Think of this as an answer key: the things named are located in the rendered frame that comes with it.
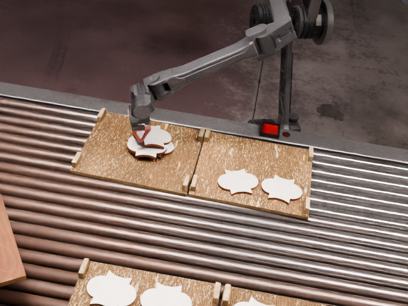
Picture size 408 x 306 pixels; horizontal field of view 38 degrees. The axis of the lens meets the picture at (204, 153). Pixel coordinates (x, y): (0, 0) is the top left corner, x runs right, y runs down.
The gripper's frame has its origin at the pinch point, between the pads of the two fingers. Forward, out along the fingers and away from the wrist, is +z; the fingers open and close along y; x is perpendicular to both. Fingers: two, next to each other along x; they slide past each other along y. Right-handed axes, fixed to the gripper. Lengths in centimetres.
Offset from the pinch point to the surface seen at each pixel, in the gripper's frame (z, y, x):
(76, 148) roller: 8.1, -4.0, -22.3
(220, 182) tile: 6.2, 22.3, 25.2
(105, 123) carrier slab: 6.7, -15.2, -11.0
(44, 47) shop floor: 101, -224, -41
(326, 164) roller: 11, 14, 68
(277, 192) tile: 7, 29, 43
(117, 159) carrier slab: 6.6, 5.7, -8.6
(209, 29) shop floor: 104, -242, 87
